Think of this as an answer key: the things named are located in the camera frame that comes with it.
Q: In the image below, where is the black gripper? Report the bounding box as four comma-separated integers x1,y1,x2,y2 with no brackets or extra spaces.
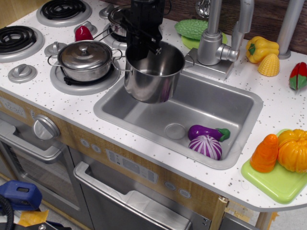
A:
120,0,165,60

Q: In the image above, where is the lidded steel pot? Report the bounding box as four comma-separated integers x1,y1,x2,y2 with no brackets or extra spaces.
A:
47,40,116,82

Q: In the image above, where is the grey toy sink basin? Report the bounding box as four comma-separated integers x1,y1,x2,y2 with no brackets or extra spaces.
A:
94,71,263,170

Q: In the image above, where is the small steel saucepan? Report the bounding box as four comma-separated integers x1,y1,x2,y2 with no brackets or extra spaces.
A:
94,5,130,40

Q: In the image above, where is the small green plate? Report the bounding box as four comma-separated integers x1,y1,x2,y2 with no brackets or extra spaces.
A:
181,33,228,49

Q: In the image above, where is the green toy bitter gourd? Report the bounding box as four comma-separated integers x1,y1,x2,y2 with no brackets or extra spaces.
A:
175,19,208,40

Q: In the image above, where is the silver stove knob centre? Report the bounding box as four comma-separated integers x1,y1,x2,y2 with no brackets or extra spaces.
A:
81,21,97,35

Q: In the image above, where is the silver stove knob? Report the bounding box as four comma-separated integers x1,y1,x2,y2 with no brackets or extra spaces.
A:
8,64,37,83
81,21,97,35
44,41,67,57
99,4,116,20

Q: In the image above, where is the silver stove knob back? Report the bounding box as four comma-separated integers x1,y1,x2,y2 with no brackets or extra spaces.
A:
99,4,116,20

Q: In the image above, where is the silver toy faucet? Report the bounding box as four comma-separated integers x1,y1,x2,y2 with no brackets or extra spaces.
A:
185,0,254,80

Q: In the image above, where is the hanging silver ladle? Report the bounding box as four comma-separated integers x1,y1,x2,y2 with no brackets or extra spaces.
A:
195,0,211,19

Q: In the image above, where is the silver stove knob middle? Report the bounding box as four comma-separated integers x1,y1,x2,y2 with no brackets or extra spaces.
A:
44,41,67,57

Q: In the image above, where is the back left black burner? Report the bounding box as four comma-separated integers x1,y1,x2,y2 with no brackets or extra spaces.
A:
36,0,92,28

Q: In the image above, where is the black burner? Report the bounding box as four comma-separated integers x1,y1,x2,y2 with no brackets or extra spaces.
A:
36,0,92,28
0,26,45,63

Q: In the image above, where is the purple toy onion half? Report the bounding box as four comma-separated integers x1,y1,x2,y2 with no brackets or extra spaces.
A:
189,135,222,161

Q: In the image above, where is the yellow toy bell pepper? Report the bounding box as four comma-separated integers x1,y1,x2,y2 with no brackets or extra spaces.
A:
246,36,279,63

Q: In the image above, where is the purple toy eggplant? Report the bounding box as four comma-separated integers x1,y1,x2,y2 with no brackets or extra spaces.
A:
188,125,231,142

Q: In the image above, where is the silver stove knob front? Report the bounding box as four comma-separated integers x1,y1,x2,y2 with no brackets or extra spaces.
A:
8,64,37,83

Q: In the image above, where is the yellow toy corn piece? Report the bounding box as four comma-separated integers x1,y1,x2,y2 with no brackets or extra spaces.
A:
258,54,280,77

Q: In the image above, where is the silver oven dial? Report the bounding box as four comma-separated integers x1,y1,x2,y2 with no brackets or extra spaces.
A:
32,115,60,140

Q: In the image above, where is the front left black burner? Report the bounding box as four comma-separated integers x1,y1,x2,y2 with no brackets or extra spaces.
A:
0,26,45,63

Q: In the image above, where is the toy oven door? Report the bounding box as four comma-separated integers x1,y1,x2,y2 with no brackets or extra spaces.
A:
0,113,94,230

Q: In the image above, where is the toy dishwasher door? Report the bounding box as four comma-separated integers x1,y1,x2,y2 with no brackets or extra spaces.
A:
73,161,211,230

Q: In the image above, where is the red toy chili pepper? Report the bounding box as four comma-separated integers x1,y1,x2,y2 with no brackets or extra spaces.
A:
289,62,307,90

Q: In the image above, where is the orange toy carrot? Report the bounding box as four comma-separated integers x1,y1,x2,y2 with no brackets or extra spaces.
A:
250,134,279,173

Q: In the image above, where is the orange toy pumpkin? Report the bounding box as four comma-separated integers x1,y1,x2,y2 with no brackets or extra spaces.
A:
277,129,307,173

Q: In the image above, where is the blue clamp tool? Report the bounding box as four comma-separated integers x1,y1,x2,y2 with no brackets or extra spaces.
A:
0,180,42,211

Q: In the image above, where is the green cutting board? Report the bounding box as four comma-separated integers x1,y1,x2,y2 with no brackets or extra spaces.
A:
241,128,307,205

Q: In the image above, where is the front right burner ring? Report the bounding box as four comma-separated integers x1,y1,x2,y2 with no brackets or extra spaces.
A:
49,60,122,96

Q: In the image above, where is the grey vertical post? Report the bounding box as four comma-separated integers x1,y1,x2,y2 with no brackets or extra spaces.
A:
277,0,305,59

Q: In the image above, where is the black cable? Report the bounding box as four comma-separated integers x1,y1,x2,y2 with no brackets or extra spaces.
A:
0,194,15,230

